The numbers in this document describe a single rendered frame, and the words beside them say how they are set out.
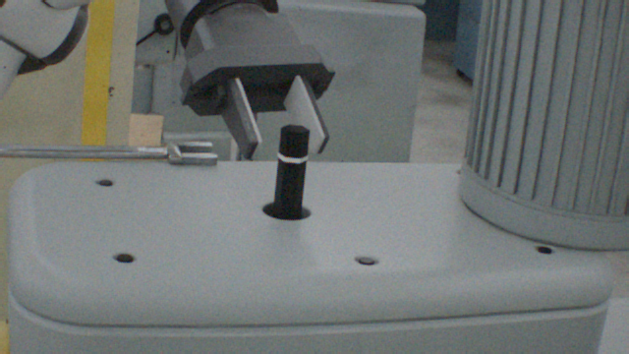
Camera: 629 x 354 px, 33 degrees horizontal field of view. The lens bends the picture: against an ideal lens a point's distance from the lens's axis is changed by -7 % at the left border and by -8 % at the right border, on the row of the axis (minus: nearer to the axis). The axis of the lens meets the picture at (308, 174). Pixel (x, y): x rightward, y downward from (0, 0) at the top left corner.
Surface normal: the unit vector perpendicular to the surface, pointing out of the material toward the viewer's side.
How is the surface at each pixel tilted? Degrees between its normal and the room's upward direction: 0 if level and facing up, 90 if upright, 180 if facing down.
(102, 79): 90
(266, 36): 30
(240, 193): 0
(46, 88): 90
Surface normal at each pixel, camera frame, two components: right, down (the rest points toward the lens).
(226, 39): 0.32, -0.64
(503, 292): 0.27, -0.12
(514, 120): -0.76, 0.15
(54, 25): 0.57, 0.36
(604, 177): 0.01, 0.33
